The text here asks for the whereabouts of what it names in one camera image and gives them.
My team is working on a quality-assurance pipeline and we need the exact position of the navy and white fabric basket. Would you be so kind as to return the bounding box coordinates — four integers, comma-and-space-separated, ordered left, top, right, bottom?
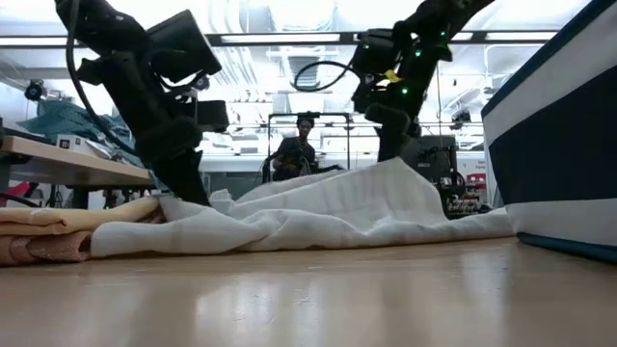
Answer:
480, 0, 617, 265

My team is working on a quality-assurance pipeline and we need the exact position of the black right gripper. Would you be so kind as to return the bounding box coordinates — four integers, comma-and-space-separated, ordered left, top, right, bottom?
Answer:
350, 82, 426, 163

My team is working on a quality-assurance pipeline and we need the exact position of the black monitor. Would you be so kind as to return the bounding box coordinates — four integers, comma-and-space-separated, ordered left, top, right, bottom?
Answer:
402, 135, 458, 187

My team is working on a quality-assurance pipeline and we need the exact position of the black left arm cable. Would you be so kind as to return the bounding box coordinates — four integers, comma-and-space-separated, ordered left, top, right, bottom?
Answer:
65, 0, 141, 158

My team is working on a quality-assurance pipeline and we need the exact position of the white waffle towel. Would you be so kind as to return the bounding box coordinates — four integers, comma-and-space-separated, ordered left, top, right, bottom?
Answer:
90, 156, 515, 258

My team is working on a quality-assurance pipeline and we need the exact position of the wooden workbench with grey frame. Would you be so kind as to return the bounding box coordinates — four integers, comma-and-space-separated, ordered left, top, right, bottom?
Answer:
0, 134, 156, 209

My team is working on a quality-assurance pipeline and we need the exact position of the small white box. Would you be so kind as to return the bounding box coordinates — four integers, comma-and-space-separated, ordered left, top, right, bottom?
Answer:
56, 134, 113, 159

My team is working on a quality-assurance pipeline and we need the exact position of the pink towel with white lines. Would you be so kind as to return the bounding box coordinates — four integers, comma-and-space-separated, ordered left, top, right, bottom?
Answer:
0, 229, 94, 268

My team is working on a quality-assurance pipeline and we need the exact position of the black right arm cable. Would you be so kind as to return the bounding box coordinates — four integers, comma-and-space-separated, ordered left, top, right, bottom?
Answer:
292, 60, 363, 93

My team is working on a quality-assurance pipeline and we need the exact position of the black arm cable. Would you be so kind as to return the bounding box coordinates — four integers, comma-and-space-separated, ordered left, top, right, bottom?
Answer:
292, 60, 363, 93
65, 0, 141, 158

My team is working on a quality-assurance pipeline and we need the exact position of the person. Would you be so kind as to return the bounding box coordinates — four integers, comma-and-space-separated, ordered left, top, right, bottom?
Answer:
271, 116, 320, 183

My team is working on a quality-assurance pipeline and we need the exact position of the teal cloth pile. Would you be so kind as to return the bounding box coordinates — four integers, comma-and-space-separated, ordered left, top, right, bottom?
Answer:
17, 99, 146, 168

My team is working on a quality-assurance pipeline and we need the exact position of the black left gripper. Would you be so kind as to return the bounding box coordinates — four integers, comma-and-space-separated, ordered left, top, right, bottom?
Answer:
134, 99, 230, 207

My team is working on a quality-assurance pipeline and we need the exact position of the yellow towel with white lines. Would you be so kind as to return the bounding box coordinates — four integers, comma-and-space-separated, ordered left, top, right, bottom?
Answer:
0, 196, 164, 238

